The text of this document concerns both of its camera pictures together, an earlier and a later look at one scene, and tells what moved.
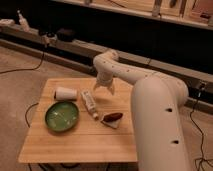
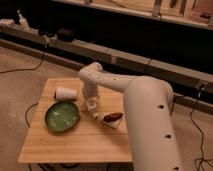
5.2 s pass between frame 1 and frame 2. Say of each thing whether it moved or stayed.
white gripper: moved
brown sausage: stayed
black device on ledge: stayed
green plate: stayed
